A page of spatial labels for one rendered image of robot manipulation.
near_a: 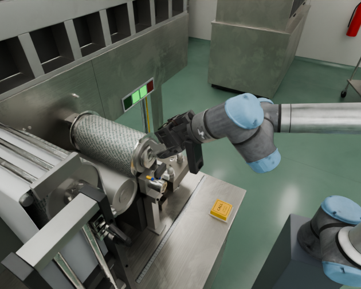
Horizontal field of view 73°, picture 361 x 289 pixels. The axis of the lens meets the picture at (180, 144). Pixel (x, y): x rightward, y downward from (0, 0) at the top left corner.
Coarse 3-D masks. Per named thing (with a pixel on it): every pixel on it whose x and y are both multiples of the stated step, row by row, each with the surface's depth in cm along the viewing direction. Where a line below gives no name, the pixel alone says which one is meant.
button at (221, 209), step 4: (216, 200) 104; (220, 200) 104; (216, 204) 102; (220, 204) 102; (224, 204) 102; (228, 204) 102; (212, 208) 101; (216, 208) 101; (220, 208) 101; (224, 208) 101; (228, 208) 101; (212, 212) 100; (216, 212) 99; (220, 212) 99; (224, 212) 99; (228, 212) 99; (216, 216) 100; (220, 216) 99; (224, 216) 98
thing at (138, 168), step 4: (80, 120) 82; (76, 128) 81; (144, 140) 74; (144, 144) 73; (140, 148) 72; (140, 152) 73; (136, 156) 72; (140, 156) 73; (136, 160) 72; (136, 164) 73; (136, 168) 74; (140, 168) 76; (144, 168) 78; (148, 168) 81; (140, 172) 77
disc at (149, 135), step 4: (148, 132) 75; (152, 132) 77; (144, 136) 73; (148, 136) 75; (152, 136) 77; (140, 140) 72; (156, 140) 81; (136, 144) 71; (140, 144) 73; (136, 148) 71; (132, 152) 71; (136, 152) 72; (132, 156) 71; (132, 160) 71; (132, 164) 72; (132, 168) 73; (132, 172) 74; (136, 172) 76; (136, 176) 77
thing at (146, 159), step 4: (148, 144) 76; (144, 148) 74; (148, 148) 74; (144, 152) 74; (148, 152) 74; (144, 156) 73; (148, 156) 75; (152, 156) 77; (140, 160) 74; (144, 160) 74; (148, 160) 77; (152, 160) 78; (140, 164) 75; (144, 164) 74; (148, 164) 77
